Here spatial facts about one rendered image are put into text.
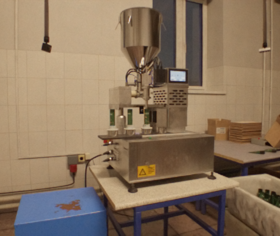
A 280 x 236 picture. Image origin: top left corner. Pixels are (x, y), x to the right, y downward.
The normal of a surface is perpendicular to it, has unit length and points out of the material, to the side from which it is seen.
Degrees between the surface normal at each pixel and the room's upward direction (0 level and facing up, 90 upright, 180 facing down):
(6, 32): 90
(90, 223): 90
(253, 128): 90
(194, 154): 90
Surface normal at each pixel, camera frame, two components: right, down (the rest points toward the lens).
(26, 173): 0.38, 0.06
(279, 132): -0.93, 0.03
